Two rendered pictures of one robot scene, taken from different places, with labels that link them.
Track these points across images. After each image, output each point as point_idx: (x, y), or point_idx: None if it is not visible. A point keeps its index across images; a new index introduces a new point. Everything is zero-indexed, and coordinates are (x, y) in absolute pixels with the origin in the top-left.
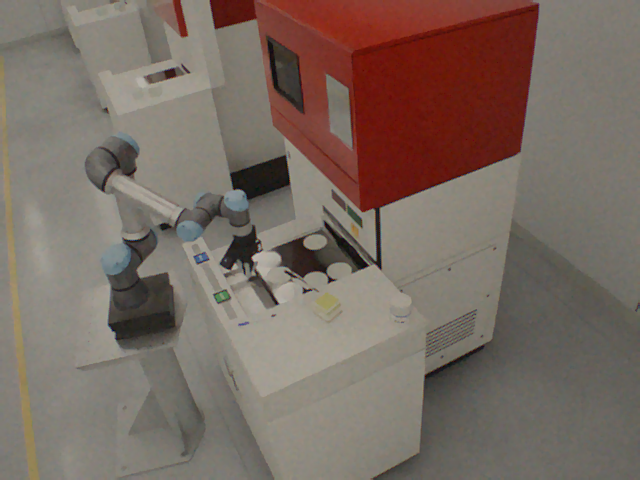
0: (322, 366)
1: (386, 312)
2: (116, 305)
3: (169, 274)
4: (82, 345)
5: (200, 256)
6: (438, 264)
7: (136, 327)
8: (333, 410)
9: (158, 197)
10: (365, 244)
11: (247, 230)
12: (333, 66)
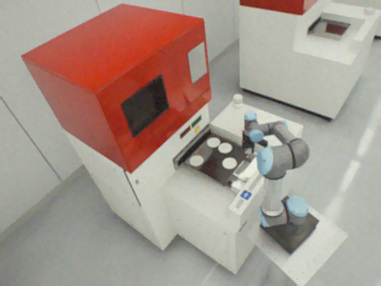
0: (275, 116)
1: (236, 110)
2: (306, 222)
3: (252, 235)
4: (334, 244)
5: (245, 196)
6: None
7: None
8: None
9: (284, 128)
10: (203, 124)
11: None
12: (192, 42)
